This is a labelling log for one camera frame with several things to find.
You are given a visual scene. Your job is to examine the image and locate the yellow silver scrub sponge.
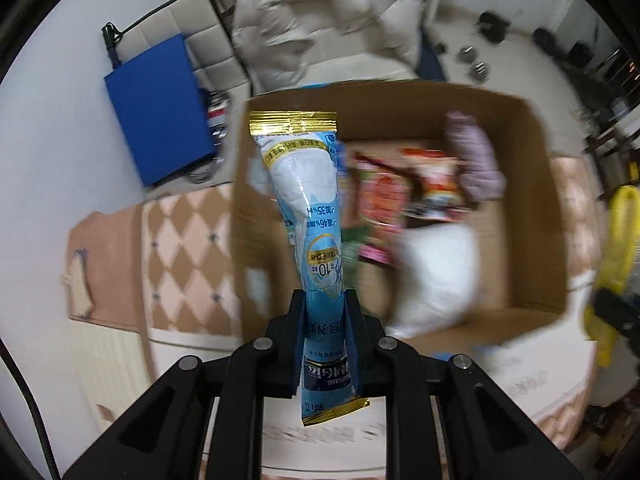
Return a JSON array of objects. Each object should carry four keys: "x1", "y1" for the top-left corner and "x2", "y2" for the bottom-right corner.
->
[{"x1": 582, "y1": 185, "x2": 639, "y2": 368}]

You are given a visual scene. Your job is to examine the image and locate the white soft bag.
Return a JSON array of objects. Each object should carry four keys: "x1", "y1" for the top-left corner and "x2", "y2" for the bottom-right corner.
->
[{"x1": 387, "y1": 222, "x2": 480, "y2": 339}]

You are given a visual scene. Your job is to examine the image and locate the dark green snack packet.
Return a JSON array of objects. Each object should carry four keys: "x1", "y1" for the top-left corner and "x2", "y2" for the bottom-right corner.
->
[{"x1": 341, "y1": 224, "x2": 369, "y2": 288}]

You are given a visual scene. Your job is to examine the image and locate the red strawberry snack packet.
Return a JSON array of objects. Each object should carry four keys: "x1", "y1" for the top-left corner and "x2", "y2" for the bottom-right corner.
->
[{"x1": 351, "y1": 152, "x2": 414, "y2": 266}]

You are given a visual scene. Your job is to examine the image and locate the orange red snack packet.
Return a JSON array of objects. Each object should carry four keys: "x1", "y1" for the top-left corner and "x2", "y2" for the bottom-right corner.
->
[{"x1": 400, "y1": 148, "x2": 468, "y2": 222}]

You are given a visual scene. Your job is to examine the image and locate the blue stick sachet packet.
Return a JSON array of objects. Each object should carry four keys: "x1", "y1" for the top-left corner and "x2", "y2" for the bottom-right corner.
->
[{"x1": 248, "y1": 110, "x2": 369, "y2": 427}]

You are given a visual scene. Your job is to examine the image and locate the purple cloth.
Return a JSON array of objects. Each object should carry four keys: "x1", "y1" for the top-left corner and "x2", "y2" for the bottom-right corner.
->
[{"x1": 445, "y1": 110, "x2": 506, "y2": 204}]

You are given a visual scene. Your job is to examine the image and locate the open cardboard box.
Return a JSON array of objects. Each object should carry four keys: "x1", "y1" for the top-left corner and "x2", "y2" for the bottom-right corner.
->
[{"x1": 231, "y1": 79, "x2": 568, "y2": 353}]

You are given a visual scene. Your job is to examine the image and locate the checkered pink table mat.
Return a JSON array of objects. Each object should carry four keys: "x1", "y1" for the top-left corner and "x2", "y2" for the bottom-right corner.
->
[{"x1": 64, "y1": 155, "x2": 600, "y2": 448}]

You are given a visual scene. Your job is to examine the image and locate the blue folded mat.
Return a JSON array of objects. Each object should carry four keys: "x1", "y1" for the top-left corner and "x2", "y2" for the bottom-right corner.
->
[{"x1": 104, "y1": 35, "x2": 217, "y2": 188}]

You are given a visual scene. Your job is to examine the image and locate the chrome dumbbell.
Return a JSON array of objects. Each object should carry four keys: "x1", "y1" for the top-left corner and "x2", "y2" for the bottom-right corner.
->
[{"x1": 457, "y1": 46, "x2": 489, "y2": 84}]

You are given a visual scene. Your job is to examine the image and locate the white puffer jacket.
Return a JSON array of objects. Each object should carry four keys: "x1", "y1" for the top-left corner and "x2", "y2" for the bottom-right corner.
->
[{"x1": 232, "y1": 0, "x2": 422, "y2": 91}]

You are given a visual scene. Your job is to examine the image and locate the beige padded chair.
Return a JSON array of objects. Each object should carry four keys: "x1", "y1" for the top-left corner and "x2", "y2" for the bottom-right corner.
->
[{"x1": 102, "y1": 0, "x2": 252, "y2": 106}]

